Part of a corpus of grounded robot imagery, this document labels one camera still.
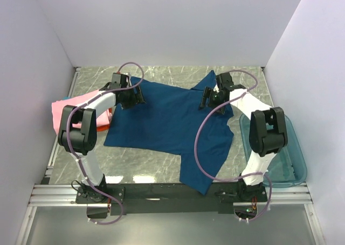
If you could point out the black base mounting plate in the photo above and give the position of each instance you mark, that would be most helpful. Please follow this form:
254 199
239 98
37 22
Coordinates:
165 198

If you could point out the teal plastic bin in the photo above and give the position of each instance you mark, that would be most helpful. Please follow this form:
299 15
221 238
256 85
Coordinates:
288 167

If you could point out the folded pink t shirt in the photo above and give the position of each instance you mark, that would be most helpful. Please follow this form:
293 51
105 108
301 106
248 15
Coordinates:
57 107

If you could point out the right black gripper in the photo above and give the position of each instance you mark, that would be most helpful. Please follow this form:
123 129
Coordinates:
207 94

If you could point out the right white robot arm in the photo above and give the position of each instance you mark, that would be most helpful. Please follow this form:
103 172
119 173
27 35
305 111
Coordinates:
267 135

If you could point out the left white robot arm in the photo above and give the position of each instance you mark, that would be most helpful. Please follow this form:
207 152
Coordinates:
78 130

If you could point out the folded orange t shirt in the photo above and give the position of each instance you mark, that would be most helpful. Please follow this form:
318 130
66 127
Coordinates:
104 120

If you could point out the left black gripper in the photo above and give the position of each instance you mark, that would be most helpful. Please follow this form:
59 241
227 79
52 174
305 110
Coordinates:
137 98

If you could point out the blue t shirt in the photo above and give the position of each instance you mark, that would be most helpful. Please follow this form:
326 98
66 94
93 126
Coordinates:
168 122

